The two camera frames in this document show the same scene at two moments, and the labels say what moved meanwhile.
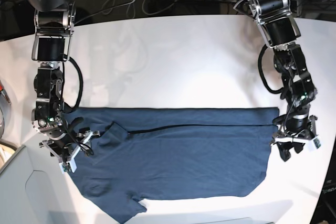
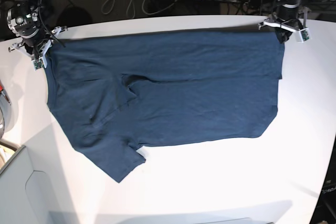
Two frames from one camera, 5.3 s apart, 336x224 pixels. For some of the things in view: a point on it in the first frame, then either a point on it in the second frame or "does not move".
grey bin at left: (32, 188) does not move
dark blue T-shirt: (150, 154) to (113, 92)
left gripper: (65, 139) to (24, 21)
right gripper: (296, 128) to (289, 17)
